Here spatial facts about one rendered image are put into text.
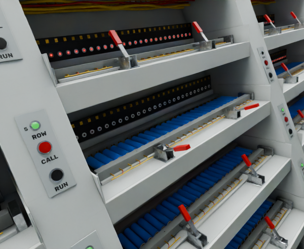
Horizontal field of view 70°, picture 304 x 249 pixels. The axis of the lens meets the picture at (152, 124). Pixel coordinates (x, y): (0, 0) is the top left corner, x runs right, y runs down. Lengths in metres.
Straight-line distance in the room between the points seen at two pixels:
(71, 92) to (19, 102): 0.07
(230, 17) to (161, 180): 0.58
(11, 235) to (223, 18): 0.78
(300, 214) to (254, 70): 0.50
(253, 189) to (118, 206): 0.41
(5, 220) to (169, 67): 0.40
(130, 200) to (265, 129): 0.57
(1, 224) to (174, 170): 0.30
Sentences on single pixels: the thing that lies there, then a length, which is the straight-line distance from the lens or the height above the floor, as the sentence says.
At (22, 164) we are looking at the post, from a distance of 0.35.
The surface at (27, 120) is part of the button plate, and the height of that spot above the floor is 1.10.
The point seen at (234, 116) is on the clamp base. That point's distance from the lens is 0.63.
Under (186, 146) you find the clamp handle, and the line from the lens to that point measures 0.40.
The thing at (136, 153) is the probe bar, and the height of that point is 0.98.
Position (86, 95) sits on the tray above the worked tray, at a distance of 0.39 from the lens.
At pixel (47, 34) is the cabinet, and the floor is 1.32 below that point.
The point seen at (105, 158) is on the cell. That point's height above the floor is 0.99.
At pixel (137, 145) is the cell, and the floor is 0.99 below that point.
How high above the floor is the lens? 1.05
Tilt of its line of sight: 4 degrees down
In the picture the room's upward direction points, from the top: 22 degrees counter-clockwise
